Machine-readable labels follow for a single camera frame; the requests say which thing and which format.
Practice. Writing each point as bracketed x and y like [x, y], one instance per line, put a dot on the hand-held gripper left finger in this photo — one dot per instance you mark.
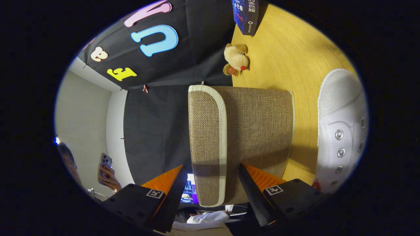
[174, 200]

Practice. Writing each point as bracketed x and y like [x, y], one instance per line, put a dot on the white canvas shoe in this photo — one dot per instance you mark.
[341, 131]

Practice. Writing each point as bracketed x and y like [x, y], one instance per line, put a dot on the computer monitor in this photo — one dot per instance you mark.
[189, 191]

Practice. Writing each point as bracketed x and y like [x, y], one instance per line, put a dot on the brown plush dog toy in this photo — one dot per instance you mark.
[236, 59]

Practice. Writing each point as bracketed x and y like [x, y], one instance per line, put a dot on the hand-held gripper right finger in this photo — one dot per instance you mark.
[254, 196]

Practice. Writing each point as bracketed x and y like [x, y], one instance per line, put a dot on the brown fabric storage box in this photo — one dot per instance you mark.
[249, 131]

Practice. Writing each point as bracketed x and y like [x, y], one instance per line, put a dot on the pink clip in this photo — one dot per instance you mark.
[145, 88]

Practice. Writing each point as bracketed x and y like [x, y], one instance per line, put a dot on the black backdrop cloth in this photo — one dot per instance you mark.
[157, 124]

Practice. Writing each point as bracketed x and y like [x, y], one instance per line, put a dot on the dark blue book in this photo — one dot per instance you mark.
[245, 14]

